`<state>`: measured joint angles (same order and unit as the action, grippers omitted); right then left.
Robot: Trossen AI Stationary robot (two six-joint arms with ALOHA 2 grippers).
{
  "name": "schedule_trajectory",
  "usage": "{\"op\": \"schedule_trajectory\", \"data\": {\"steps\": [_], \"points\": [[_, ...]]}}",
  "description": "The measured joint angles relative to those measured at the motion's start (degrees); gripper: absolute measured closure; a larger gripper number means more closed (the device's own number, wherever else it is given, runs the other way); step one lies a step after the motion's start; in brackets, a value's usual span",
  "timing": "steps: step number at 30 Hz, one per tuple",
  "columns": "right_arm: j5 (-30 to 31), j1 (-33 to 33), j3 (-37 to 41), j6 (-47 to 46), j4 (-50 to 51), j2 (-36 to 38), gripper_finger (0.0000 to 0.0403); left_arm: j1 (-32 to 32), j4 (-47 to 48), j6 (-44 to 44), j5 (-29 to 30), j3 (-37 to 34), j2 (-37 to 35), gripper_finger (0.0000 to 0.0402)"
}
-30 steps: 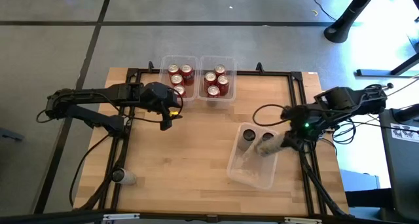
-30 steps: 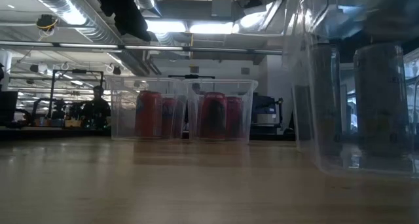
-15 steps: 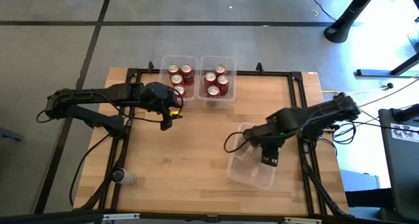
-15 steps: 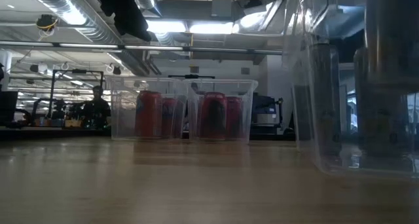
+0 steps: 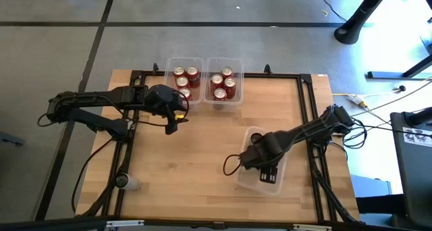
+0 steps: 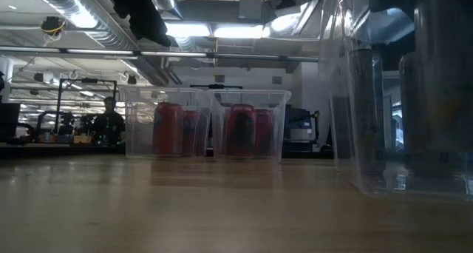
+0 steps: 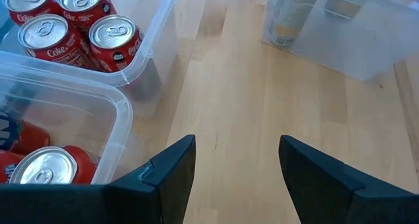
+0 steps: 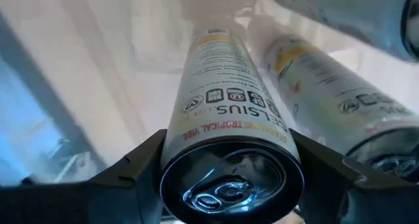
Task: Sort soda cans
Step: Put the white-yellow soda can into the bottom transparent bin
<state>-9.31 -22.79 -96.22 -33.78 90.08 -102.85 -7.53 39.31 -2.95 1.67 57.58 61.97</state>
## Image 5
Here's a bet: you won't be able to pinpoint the clear plastic bin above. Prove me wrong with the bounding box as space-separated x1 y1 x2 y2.
164 57 206 105
234 125 288 195
205 57 245 106

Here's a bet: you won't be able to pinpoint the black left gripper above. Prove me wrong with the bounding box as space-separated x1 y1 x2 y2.
146 84 190 136

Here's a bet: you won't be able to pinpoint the white marker tag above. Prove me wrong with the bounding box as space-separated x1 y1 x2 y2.
402 126 432 147

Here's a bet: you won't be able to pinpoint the grey floor object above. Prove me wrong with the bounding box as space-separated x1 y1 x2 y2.
0 131 25 146

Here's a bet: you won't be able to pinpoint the black metal table frame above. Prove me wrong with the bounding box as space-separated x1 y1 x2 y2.
101 62 362 230

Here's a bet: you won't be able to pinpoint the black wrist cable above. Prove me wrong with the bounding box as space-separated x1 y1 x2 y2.
222 153 242 176
134 88 190 127

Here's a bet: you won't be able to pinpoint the white metal bracket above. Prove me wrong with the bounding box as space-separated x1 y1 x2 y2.
106 220 145 229
292 224 333 231

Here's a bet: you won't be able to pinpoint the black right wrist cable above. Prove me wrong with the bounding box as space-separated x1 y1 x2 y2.
222 153 242 176

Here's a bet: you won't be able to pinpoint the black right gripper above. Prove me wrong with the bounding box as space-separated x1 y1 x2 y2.
240 133 288 184

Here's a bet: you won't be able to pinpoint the black desk foot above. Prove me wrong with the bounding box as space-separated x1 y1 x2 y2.
367 53 432 80

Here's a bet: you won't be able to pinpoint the black floor cables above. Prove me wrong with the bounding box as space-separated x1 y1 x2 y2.
340 118 369 150

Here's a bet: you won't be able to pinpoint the thick black base cable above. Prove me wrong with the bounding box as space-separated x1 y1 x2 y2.
82 146 134 218
310 146 362 225

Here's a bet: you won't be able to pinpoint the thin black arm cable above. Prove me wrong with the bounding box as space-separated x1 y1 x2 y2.
71 138 114 214

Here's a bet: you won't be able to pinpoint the black case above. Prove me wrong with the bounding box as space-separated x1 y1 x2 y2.
389 106 432 229

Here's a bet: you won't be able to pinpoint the grey blue floor box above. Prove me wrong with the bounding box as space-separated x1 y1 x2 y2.
350 175 393 197

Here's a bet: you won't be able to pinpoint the black stand leg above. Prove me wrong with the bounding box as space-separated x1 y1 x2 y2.
333 0 394 45

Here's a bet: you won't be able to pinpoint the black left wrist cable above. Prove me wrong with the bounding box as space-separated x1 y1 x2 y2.
134 88 190 127

